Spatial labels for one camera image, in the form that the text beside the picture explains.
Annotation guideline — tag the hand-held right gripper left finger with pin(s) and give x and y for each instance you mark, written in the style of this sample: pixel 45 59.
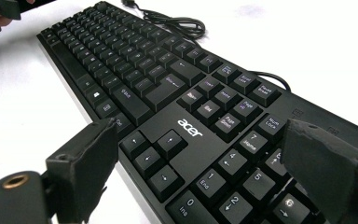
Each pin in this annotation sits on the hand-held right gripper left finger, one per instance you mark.
pixel 84 168

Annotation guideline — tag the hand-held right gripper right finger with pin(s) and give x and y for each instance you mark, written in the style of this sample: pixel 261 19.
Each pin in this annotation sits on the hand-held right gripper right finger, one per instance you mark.
pixel 329 168

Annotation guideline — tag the black computer keyboard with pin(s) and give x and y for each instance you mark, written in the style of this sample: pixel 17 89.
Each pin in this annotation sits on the black computer keyboard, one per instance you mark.
pixel 205 146

